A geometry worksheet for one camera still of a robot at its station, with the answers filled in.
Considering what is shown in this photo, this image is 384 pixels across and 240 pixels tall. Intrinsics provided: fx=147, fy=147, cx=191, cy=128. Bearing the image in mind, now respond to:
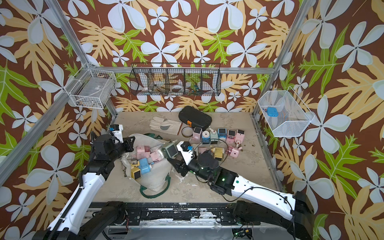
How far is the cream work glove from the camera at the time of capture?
110 centimetres

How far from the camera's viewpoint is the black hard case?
3.56 feet

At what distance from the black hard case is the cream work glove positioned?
0.20ft
